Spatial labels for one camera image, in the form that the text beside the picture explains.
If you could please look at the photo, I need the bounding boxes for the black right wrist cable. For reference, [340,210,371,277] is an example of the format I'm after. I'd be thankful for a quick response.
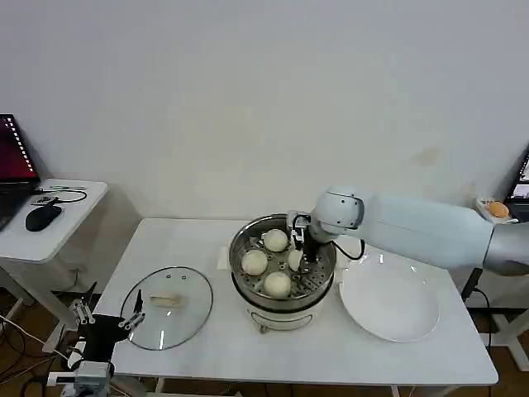
[329,237,367,262]

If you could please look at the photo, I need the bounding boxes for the white desk with legs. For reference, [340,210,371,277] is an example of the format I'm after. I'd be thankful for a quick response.
[474,196,529,374]

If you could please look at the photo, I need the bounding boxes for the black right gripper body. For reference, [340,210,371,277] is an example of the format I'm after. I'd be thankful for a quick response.
[302,225,325,263]

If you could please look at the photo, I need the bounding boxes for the white round plate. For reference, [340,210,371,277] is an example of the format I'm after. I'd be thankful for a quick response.
[338,251,441,343]

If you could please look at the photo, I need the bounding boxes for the loose floor cables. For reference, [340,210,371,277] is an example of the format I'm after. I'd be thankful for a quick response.
[0,285,79,388]

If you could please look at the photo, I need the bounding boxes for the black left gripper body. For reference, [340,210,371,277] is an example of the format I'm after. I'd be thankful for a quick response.
[79,313,126,366]

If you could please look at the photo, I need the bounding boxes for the black cable with adapter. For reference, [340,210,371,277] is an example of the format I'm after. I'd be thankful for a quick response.
[460,218,520,349]

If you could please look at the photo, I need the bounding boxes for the black laptop with bright screen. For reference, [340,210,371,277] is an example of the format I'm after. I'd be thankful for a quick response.
[504,142,529,224]

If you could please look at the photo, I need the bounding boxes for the white folding table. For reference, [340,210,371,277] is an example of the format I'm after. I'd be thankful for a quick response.
[68,218,499,397]

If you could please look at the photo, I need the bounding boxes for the small white side table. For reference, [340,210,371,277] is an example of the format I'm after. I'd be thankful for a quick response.
[0,178,109,353]

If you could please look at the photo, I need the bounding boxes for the orange round object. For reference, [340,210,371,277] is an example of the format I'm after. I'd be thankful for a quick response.
[487,200,511,219]

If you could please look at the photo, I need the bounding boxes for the black computer mouse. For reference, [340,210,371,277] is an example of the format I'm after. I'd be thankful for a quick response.
[25,203,64,232]

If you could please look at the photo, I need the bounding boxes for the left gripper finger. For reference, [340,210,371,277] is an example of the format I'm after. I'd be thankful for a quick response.
[117,288,146,331]
[68,281,98,328]

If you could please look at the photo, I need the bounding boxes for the black laptop with red screen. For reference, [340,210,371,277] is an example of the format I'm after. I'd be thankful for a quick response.
[0,113,42,232]

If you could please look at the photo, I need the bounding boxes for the perforated steel steamer pot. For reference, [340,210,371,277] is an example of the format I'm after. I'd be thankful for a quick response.
[228,213,338,309]

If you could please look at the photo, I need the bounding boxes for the thin black desk cable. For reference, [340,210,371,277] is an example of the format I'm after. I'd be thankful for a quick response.
[34,187,88,205]

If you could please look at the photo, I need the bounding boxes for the round glass lid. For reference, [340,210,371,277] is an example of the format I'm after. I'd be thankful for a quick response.
[121,266,215,352]

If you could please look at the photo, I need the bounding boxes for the white electric cooker base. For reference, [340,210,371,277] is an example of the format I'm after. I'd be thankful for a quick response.
[217,244,347,336]

